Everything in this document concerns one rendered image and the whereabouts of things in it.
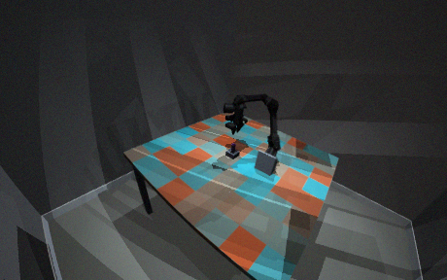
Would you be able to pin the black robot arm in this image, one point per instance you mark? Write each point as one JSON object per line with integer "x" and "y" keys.
{"x": 273, "y": 138}

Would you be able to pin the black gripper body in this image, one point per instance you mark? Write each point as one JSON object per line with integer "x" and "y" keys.
{"x": 236, "y": 120}

